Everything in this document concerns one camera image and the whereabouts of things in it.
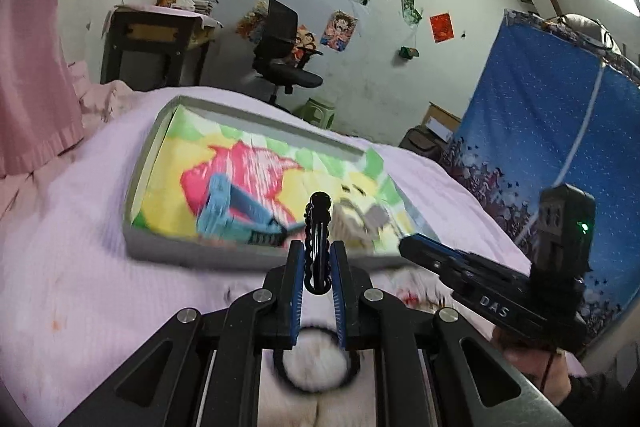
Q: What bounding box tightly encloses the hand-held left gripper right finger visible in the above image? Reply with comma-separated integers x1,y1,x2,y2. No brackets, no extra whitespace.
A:
328,241,571,427

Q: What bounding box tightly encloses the green plastic stool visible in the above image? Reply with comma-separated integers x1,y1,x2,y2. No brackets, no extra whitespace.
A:
298,98,337,130

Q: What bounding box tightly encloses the dark bag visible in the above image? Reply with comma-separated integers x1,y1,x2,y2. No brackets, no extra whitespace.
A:
398,127,444,162

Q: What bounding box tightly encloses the blue patterned curtain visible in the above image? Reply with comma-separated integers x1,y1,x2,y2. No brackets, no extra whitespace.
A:
440,9,640,354

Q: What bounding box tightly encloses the person's right hand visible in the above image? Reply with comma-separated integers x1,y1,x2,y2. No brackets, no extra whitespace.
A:
492,328,571,405

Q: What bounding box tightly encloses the black fuzzy hair tie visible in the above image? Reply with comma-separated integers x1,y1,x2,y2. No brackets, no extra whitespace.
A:
271,324,362,394

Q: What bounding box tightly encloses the large cartoon poster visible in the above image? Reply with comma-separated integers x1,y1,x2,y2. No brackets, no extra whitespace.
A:
320,10,359,53

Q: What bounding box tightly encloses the cartoon poster with orange figures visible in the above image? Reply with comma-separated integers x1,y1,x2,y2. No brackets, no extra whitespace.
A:
295,25,322,64

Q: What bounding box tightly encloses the dark wooden desk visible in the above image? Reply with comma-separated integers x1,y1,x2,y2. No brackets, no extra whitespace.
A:
100,3,224,88

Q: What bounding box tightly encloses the yellow cartoon poster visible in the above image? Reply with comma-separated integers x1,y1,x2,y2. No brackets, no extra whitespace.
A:
237,1,269,44

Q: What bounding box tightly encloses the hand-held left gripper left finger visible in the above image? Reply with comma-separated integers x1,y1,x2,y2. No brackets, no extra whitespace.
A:
60,240,306,427

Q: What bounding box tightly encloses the cartoon printed cloth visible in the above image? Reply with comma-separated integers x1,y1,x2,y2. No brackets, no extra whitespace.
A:
132,109,426,258

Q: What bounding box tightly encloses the black braided bracelet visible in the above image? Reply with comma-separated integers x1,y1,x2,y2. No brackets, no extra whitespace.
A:
305,191,334,296

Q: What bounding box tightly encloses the stack of books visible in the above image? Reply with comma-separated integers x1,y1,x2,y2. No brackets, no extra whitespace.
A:
175,0,217,16

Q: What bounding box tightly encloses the grey shallow box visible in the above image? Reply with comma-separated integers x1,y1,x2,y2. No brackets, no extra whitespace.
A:
122,94,442,271

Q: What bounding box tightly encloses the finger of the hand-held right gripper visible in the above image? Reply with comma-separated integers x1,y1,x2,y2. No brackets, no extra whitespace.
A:
398,234,473,278

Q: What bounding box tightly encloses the blue watch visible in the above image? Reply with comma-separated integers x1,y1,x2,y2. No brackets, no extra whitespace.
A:
196,172,301,251

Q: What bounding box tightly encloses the cardboard box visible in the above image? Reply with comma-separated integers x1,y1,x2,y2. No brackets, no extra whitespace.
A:
425,102,464,142

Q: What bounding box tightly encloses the pink curtain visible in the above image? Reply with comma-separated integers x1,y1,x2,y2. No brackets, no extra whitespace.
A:
0,0,87,180

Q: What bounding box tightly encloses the green and white wall photo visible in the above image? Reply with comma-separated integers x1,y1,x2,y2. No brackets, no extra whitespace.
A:
401,0,424,26

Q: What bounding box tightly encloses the red paper sheet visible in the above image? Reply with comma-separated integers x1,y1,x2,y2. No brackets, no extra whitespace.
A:
429,12,455,44

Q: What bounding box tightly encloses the lilac bed cover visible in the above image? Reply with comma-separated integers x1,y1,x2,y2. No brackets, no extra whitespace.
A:
0,84,543,427

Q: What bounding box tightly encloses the black office chair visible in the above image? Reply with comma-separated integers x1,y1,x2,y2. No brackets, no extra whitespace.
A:
251,0,325,106

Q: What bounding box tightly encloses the grey watch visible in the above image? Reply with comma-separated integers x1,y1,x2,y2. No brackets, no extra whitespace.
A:
330,192,397,254

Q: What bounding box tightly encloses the person's right forearm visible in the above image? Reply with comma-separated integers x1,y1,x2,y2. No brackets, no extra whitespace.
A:
545,357,628,427

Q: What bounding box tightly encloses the grey bundle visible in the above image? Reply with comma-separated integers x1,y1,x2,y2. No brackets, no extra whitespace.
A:
544,13,627,54

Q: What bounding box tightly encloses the pink crumpled blanket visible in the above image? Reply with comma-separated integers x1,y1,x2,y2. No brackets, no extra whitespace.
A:
70,61,138,128

